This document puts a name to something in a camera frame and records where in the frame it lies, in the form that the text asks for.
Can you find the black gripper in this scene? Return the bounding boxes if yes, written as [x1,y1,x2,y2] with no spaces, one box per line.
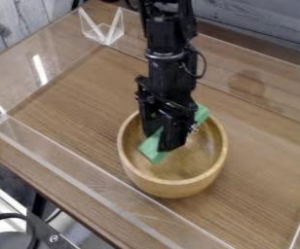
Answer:
[135,52,198,152]

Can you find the green rectangular block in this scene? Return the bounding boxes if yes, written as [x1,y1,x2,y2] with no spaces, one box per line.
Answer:
[138,104,210,164]

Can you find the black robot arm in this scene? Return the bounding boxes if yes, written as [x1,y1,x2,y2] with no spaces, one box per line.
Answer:
[135,0,197,152]

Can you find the brown wooden bowl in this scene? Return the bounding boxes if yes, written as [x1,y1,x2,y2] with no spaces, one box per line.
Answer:
[118,112,227,198]

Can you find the black table leg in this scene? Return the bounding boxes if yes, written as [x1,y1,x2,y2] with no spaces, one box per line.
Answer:
[31,194,47,218]

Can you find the clear acrylic enclosure walls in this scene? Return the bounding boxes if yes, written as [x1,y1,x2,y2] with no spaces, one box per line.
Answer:
[0,1,300,249]

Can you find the black metal bracket with screw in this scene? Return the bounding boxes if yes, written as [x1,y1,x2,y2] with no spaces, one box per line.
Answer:
[26,213,79,249]

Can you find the black cable loop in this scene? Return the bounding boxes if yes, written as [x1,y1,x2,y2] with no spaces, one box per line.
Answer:
[0,212,39,249]

